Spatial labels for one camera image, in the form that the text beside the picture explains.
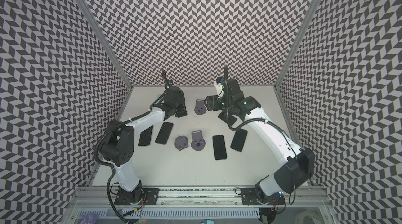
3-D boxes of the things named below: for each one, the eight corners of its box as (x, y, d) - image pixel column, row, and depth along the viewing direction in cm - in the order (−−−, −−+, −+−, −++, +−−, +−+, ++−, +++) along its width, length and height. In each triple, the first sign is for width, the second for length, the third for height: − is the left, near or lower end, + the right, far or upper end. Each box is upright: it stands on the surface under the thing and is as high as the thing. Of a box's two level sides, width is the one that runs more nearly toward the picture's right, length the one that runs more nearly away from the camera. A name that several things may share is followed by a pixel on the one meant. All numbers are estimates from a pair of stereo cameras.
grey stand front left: (174, 150, 87) (173, 148, 84) (176, 138, 92) (175, 135, 89) (187, 150, 87) (187, 148, 84) (188, 138, 92) (188, 135, 89)
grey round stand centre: (192, 151, 88) (191, 143, 80) (193, 138, 93) (192, 130, 85) (205, 151, 88) (204, 143, 80) (205, 138, 93) (205, 130, 85)
